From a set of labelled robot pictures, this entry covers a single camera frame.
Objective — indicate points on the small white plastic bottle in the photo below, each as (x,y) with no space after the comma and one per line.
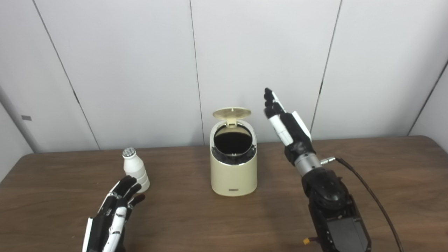
(134,169)

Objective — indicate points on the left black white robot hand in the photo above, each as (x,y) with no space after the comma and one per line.
(101,227)

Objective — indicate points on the small grey wall tag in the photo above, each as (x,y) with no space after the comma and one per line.
(26,118)

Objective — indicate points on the cream-colored lidded bin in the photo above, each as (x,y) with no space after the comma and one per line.
(232,176)

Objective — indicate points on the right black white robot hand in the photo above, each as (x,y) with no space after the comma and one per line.
(294,133)

